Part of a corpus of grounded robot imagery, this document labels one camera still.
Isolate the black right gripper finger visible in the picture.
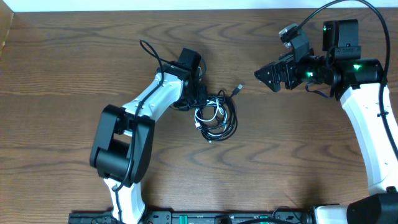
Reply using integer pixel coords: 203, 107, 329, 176
254, 62, 275, 80
257, 77, 280, 92

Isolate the white USB cable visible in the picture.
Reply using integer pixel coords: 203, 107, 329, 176
194, 95, 228, 131

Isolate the black USB cable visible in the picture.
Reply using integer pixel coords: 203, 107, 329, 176
195, 83, 244, 143

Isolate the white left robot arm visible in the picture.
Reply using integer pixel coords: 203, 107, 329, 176
90, 65, 203, 223

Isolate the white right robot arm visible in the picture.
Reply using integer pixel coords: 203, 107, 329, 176
254, 19, 397, 223

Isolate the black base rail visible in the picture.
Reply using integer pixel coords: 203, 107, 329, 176
68, 208, 316, 224

